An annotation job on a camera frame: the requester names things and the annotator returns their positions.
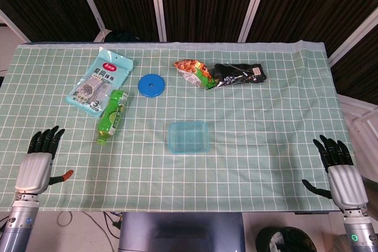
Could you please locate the white partition post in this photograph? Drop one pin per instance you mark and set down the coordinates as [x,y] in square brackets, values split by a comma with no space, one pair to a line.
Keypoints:
[353,41]
[157,4]
[88,1]
[13,26]
[254,4]

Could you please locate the blue-grey robot torso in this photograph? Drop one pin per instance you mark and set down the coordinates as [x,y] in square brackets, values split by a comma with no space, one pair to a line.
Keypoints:
[180,231]

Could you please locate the blue round disc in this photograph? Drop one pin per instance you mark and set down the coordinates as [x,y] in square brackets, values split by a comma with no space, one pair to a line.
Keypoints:
[151,85]

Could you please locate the clear blue plastic container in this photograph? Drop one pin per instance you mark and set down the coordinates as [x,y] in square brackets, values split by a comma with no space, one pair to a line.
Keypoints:
[171,148]

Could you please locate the green drink bottle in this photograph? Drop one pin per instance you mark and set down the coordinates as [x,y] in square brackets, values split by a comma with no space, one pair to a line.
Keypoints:
[112,116]

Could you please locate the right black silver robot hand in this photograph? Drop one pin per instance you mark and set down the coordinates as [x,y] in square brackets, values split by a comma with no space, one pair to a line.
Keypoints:
[347,185]

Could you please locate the black socks package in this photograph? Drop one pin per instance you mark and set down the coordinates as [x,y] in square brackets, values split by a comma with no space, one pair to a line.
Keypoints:
[239,75]

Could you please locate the black table control panel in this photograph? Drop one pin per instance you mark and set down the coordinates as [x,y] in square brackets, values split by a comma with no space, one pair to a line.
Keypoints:
[311,212]

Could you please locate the orange green snack bag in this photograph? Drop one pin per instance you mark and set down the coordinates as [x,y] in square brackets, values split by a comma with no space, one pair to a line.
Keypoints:
[196,75]

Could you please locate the green checked tablecloth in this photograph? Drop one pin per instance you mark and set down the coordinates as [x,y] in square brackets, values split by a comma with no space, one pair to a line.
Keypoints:
[236,160]

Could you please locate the black rounded bag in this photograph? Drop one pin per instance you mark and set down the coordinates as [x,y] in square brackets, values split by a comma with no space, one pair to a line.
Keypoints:
[124,36]

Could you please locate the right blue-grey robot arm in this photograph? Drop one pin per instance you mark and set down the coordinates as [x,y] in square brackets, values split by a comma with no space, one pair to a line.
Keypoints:
[358,231]

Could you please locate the black trash bin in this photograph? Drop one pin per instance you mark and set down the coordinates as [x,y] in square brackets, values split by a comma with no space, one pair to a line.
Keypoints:
[283,240]

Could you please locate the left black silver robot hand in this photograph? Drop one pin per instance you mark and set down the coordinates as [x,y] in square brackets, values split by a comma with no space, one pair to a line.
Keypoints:
[34,172]

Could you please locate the light blue dishcloth package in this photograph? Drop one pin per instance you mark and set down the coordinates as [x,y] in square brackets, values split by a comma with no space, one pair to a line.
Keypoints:
[99,82]

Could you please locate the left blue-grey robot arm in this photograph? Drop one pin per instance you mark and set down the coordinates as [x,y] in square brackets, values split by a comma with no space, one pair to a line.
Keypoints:
[19,225]

